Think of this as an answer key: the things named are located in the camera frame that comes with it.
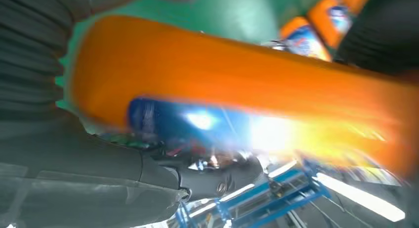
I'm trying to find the blue metal frame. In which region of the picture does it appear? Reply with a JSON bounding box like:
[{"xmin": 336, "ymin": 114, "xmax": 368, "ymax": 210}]
[{"xmin": 175, "ymin": 160, "xmax": 332, "ymax": 228}]

